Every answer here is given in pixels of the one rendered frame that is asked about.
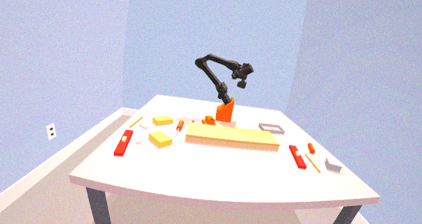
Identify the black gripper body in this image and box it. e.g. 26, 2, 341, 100
237, 63, 248, 88

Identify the red flat bar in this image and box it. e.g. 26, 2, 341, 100
113, 130, 133, 156
289, 145, 307, 169

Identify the orange-handled awl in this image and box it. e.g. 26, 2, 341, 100
175, 121, 184, 135
308, 140, 315, 154

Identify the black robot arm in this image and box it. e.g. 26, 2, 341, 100
195, 54, 254, 106

